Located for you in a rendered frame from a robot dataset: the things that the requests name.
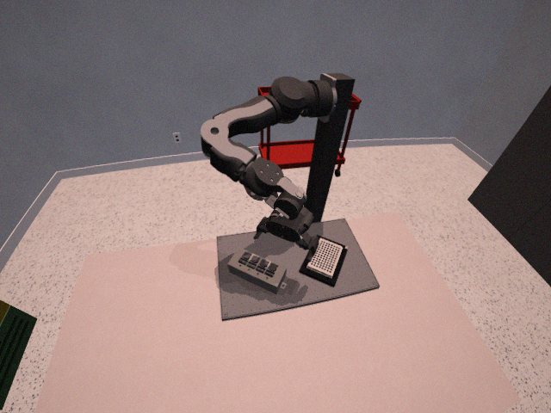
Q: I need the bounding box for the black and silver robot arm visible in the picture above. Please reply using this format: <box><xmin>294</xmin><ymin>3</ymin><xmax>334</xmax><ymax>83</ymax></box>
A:
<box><xmin>201</xmin><ymin>74</ymin><xmax>337</xmax><ymax>221</ymax></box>

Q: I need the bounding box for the grey control panel with four buttons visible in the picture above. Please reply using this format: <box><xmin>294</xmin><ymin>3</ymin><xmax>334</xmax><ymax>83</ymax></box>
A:
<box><xmin>227</xmin><ymin>248</ymin><xmax>287</xmax><ymax>294</ymax></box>

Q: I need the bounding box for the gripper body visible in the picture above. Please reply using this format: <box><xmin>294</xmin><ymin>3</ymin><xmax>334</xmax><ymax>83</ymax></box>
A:
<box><xmin>266</xmin><ymin>207</ymin><xmax>314</xmax><ymax>242</ymax></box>

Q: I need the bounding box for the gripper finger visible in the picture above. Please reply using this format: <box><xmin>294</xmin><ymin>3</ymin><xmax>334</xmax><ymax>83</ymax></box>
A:
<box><xmin>295</xmin><ymin>232</ymin><xmax>319</xmax><ymax>262</ymax></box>
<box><xmin>254</xmin><ymin>217</ymin><xmax>269</xmax><ymax>239</ymax></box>

